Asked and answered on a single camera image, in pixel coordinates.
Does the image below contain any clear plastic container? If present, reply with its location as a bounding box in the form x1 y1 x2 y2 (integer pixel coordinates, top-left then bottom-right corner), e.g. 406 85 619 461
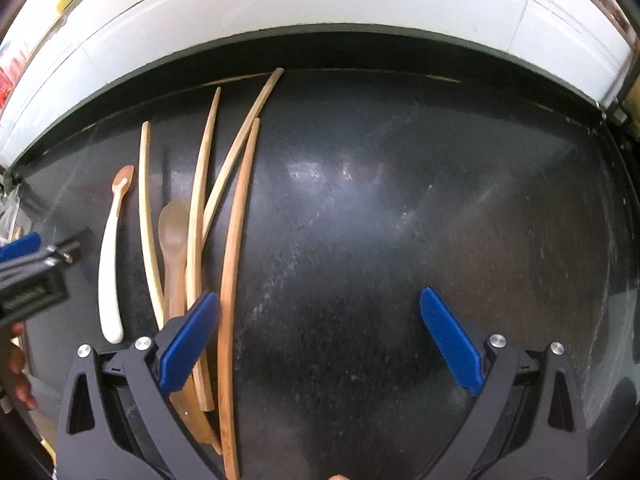
0 175 23 241

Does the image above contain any wooden chopstick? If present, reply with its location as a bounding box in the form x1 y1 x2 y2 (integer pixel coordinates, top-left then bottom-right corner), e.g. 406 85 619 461
139 121 167 333
200 67 285 251
216 117 262 480
185 86 222 412

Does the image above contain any person's left hand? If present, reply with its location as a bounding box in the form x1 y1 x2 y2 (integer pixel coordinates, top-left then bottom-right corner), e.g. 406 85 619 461
0 322 38 411

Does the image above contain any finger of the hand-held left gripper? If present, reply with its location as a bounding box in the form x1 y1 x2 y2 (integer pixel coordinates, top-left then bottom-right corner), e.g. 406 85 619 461
30 240 81 267
0 232 42 263

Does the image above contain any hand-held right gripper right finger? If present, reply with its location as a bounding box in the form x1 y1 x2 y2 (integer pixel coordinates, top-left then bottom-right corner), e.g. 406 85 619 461
419 286 588 480

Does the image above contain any white handled baby spoon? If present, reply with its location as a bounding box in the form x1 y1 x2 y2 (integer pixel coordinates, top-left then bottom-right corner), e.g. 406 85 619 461
97 165 136 345

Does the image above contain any wooden spoon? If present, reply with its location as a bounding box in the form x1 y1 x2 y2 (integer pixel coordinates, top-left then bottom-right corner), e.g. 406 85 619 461
157 200 223 456

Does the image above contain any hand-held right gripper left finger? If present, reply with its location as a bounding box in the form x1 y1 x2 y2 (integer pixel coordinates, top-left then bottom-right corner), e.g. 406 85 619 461
56 291 223 480

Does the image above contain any red printed package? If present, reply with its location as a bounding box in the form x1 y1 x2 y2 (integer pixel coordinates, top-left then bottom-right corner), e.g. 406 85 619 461
0 55 23 111

